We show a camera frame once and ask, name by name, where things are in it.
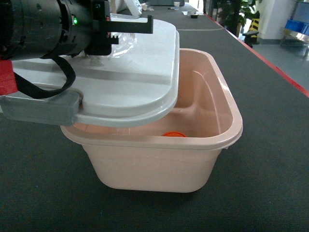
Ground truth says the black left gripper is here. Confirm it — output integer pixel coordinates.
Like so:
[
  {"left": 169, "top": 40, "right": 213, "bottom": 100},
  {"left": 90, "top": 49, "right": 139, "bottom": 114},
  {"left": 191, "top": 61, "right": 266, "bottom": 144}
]
[{"left": 84, "top": 0, "right": 154, "bottom": 56}]

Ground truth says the white box lid grey latch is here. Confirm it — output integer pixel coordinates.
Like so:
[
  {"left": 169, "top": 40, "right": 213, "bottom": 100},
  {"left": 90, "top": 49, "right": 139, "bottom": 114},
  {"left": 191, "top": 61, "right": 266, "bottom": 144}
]
[{"left": 0, "top": 19, "right": 180, "bottom": 127}]

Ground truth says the orange cylindrical capacitor 4680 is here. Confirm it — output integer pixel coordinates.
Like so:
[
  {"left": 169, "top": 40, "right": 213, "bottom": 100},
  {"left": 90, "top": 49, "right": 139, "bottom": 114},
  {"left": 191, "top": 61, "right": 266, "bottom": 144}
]
[{"left": 162, "top": 131, "right": 186, "bottom": 137}]

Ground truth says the pink plastic storage box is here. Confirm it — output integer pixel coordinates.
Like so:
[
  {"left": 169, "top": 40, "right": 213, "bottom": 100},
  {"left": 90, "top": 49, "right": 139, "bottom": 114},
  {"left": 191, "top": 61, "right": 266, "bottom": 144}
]
[{"left": 61, "top": 48, "right": 243, "bottom": 193}]

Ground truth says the white paper cup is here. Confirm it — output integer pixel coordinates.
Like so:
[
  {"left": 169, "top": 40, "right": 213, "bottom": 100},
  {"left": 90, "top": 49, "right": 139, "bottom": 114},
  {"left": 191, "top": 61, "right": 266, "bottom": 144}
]
[{"left": 174, "top": 1, "right": 180, "bottom": 11}]

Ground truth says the potted green plant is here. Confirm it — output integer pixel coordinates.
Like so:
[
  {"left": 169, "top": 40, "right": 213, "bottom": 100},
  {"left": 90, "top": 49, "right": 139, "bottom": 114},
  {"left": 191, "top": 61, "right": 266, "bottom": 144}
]
[{"left": 217, "top": 0, "right": 256, "bottom": 36}]

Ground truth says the black office chair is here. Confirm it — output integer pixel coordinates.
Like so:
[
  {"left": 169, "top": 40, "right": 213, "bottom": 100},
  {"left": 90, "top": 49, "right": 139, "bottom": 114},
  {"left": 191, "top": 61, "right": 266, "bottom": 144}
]
[{"left": 243, "top": 31, "right": 259, "bottom": 48}]

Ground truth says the yellow black striped bollard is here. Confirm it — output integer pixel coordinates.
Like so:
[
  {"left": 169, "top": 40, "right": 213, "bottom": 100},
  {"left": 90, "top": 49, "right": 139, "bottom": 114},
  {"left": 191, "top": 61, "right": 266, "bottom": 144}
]
[{"left": 248, "top": 11, "right": 260, "bottom": 31}]

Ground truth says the stainless steel roller rack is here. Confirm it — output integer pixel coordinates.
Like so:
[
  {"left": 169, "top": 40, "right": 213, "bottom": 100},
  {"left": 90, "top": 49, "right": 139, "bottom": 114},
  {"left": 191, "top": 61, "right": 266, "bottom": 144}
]
[{"left": 279, "top": 0, "right": 309, "bottom": 57}]

